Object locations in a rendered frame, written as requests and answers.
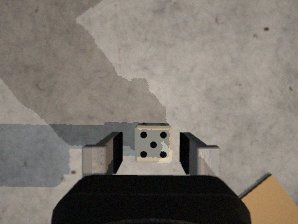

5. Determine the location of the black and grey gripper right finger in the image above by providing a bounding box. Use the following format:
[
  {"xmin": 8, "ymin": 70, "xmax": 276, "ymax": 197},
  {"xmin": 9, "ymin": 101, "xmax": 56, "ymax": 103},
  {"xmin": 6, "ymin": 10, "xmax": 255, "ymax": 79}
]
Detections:
[{"xmin": 179, "ymin": 132, "xmax": 221, "ymax": 178}]

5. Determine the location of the tan mat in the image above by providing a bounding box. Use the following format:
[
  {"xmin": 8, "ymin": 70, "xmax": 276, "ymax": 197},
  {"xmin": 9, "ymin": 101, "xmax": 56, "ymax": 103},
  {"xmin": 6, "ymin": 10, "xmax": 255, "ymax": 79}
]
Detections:
[{"xmin": 240, "ymin": 174, "xmax": 298, "ymax": 224}]

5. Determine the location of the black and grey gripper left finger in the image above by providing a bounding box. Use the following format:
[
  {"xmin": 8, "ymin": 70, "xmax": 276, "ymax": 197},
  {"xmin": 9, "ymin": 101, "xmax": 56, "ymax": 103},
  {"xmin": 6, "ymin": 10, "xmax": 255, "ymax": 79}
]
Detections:
[{"xmin": 82, "ymin": 132, "xmax": 123, "ymax": 178}]

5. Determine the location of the white die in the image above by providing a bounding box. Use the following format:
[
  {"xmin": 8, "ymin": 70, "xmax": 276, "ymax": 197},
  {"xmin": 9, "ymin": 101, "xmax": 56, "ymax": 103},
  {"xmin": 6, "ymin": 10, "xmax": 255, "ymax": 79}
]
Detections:
[{"xmin": 135, "ymin": 123, "xmax": 172, "ymax": 163}]

